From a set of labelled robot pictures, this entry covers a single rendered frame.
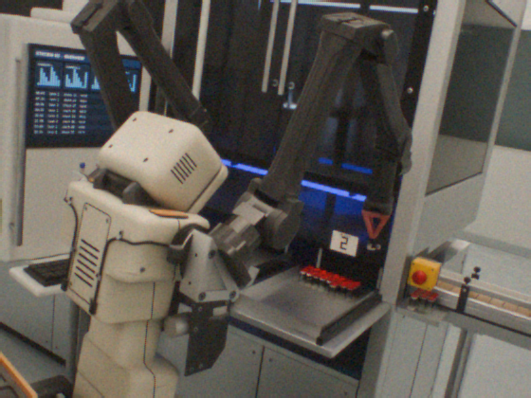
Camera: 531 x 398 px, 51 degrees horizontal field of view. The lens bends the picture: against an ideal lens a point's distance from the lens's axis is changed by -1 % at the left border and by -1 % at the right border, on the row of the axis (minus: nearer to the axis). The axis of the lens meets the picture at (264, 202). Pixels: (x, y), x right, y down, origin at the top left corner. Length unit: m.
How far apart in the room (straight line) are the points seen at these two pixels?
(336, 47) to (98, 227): 0.53
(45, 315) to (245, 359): 1.11
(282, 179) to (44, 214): 1.08
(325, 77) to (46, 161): 1.11
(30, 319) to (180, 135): 2.01
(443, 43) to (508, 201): 4.74
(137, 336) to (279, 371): 0.93
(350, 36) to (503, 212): 5.41
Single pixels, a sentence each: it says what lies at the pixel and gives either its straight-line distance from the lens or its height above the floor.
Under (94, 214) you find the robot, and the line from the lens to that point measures 1.09.
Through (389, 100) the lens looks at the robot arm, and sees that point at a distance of 1.22.
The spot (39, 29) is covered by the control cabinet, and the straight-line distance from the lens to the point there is 1.82.
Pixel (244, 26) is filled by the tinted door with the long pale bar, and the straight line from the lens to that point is 1.92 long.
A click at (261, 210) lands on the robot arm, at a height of 1.26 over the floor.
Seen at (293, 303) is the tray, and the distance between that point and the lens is 1.60.
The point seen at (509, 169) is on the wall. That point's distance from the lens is 6.25.
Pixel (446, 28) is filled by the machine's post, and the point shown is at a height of 1.67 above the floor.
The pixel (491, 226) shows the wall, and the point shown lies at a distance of 6.35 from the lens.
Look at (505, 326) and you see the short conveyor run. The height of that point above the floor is 0.89.
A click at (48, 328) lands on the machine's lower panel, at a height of 0.20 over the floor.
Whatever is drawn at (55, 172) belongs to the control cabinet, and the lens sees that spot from 1.90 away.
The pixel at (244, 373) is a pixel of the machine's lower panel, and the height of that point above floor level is 0.44.
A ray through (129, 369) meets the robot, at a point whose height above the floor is 0.91.
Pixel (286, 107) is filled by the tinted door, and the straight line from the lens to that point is 1.81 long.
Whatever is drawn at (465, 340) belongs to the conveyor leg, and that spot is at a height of 0.79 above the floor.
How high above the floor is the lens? 1.51
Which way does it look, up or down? 14 degrees down
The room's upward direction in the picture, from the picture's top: 8 degrees clockwise
